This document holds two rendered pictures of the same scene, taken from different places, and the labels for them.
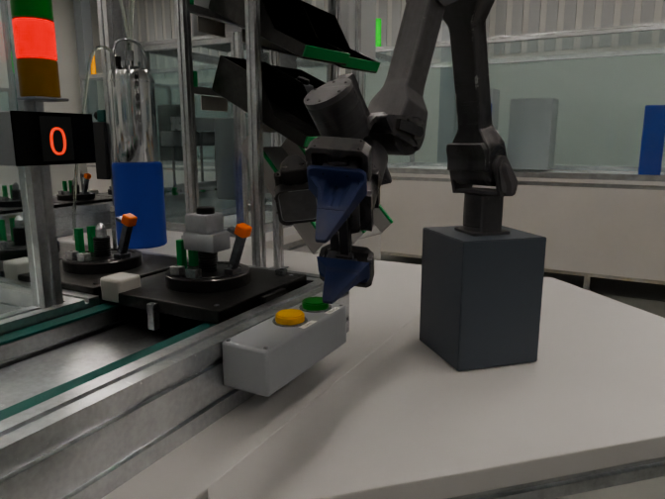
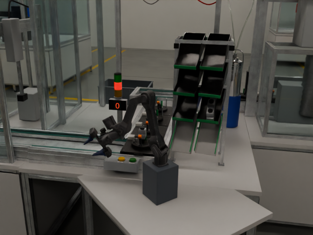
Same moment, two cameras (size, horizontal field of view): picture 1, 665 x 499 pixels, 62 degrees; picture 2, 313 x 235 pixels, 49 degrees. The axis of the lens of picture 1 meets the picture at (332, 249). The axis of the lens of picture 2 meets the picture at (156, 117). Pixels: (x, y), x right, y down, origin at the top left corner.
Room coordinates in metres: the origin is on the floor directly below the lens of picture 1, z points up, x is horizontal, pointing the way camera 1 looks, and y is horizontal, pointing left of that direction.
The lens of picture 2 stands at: (0.30, -1.78, 1.91)
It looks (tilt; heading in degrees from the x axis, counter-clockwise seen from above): 20 degrees down; 71
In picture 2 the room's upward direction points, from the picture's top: 1 degrees clockwise
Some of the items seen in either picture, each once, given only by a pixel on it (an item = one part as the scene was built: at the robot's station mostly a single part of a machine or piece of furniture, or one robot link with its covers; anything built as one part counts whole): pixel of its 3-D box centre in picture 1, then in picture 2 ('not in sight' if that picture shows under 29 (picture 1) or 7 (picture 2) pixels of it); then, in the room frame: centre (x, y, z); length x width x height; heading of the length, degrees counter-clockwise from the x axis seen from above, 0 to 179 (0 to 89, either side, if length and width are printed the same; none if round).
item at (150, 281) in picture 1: (209, 286); (142, 146); (0.90, 0.21, 0.96); 0.24 x 0.24 x 0.02; 62
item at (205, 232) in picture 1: (201, 228); (142, 131); (0.90, 0.22, 1.06); 0.08 x 0.04 x 0.07; 62
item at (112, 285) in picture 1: (121, 287); (131, 138); (0.86, 0.34, 0.97); 0.05 x 0.05 x 0.04; 62
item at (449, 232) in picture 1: (478, 292); (159, 179); (0.87, -0.24, 0.96); 0.14 x 0.14 x 0.20; 16
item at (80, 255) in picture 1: (101, 243); (149, 125); (1.02, 0.43, 1.01); 0.24 x 0.24 x 0.13; 62
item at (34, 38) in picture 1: (35, 40); (118, 85); (0.79, 0.40, 1.33); 0.05 x 0.05 x 0.05
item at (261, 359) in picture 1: (290, 341); (121, 164); (0.72, 0.06, 0.93); 0.21 x 0.07 x 0.06; 152
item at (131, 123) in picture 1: (133, 101); (233, 72); (1.81, 0.63, 1.32); 0.14 x 0.14 x 0.38
